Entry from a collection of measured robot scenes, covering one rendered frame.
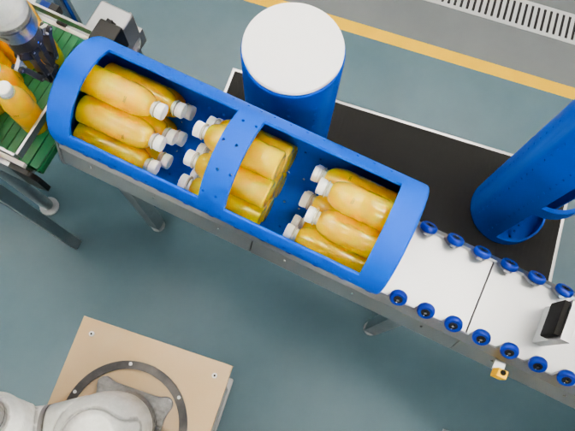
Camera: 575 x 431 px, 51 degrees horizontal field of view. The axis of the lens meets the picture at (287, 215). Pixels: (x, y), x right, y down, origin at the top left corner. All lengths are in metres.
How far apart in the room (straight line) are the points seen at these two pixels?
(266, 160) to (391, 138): 1.27
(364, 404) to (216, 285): 0.76
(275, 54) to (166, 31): 1.35
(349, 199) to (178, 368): 0.56
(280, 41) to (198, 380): 0.90
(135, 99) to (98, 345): 0.58
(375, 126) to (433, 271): 1.07
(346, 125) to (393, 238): 1.30
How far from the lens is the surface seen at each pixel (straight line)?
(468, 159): 2.60
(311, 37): 1.68
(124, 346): 1.50
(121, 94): 1.45
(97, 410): 1.24
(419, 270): 1.61
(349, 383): 2.48
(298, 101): 1.62
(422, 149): 2.56
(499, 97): 2.94
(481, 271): 1.65
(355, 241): 1.35
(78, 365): 1.52
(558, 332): 1.54
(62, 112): 1.48
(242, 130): 1.34
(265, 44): 1.66
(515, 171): 2.11
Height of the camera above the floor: 2.46
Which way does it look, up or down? 75 degrees down
